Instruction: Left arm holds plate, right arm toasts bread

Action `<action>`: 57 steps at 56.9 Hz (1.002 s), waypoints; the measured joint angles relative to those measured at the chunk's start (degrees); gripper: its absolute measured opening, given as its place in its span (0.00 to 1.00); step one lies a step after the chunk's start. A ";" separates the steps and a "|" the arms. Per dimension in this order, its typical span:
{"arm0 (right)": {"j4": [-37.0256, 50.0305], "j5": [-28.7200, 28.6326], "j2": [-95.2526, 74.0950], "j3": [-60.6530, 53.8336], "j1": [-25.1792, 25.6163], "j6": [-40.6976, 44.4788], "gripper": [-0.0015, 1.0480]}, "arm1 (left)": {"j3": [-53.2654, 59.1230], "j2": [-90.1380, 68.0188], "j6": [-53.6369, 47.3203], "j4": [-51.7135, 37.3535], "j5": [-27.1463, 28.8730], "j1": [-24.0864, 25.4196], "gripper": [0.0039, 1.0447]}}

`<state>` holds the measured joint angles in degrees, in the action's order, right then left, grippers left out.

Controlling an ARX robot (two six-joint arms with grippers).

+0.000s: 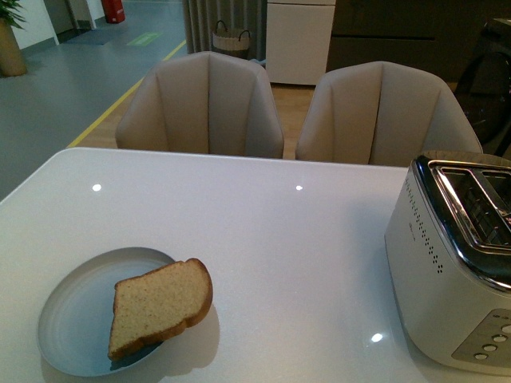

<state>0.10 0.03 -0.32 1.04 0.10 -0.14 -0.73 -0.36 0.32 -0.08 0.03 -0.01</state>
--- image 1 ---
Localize beige chair on left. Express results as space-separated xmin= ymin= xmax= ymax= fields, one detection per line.
xmin=115 ymin=51 xmax=284 ymax=159

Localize woven basket with handles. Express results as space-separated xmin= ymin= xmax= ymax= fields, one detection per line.
xmin=212 ymin=20 xmax=251 ymax=60

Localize slice of brown bread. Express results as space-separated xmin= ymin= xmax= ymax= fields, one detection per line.
xmin=108 ymin=259 xmax=213 ymax=361

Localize dark kitchen counter cabinet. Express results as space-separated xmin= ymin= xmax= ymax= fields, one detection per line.
xmin=327 ymin=1 xmax=510 ymax=81

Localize beige chair on right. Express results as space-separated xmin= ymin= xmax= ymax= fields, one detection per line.
xmin=295 ymin=61 xmax=482 ymax=167

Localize dark front-load washing machine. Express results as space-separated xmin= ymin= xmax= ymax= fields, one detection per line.
xmin=454 ymin=18 xmax=510 ymax=159

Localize green potted plant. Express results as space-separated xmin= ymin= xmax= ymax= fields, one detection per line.
xmin=0 ymin=0 xmax=26 ymax=30

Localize beige chair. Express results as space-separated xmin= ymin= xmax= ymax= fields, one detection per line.
xmin=115 ymin=51 xmax=284 ymax=159
xmin=295 ymin=61 xmax=482 ymax=167

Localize grey pleated curtain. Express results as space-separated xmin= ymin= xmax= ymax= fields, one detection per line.
xmin=182 ymin=0 xmax=267 ymax=61

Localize light blue round plate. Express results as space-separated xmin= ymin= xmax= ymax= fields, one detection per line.
xmin=38 ymin=247 xmax=177 ymax=378

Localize white chrome two-slot toaster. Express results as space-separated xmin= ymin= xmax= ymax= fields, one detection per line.
xmin=384 ymin=151 xmax=510 ymax=376

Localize white tall cabinet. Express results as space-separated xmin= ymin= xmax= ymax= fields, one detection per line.
xmin=266 ymin=1 xmax=335 ymax=85

